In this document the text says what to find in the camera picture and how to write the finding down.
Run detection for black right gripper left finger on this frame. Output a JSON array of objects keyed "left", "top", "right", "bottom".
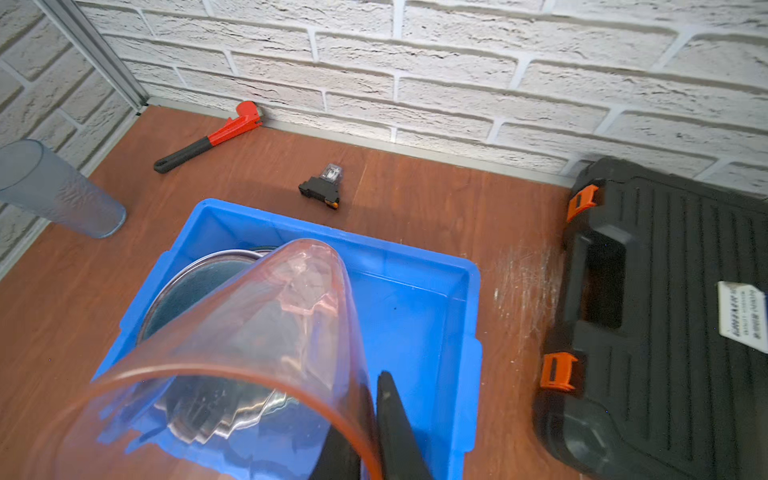
[{"left": 308, "top": 428, "right": 361, "bottom": 480}]

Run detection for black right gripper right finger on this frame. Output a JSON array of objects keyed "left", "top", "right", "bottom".
[{"left": 376, "top": 371, "right": 433, "bottom": 480}]

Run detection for clear glass cup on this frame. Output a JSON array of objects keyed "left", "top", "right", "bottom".
[{"left": 22, "top": 238, "right": 383, "bottom": 479}]

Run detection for dark blue ceramic bowl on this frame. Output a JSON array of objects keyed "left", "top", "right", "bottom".
[{"left": 136, "top": 247, "right": 298, "bottom": 444}]

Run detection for frosted tall plastic tumbler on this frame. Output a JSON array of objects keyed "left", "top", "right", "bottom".
[{"left": 1, "top": 139, "right": 127, "bottom": 239}]

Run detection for blue plastic bin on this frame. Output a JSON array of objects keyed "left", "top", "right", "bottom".
[{"left": 100, "top": 199, "right": 482, "bottom": 479}]

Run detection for small grey black device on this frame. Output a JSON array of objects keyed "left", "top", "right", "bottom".
[{"left": 298, "top": 164, "right": 343, "bottom": 210}]

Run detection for black plastic tool case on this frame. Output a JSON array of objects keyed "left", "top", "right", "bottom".
[{"left": 533, "top": 157, "right": 767, "bottom": 479}]

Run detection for red black hand tool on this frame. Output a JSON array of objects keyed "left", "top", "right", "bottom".
[{"left": 153, "top": 101, "right": 263, "bottom": 174}]

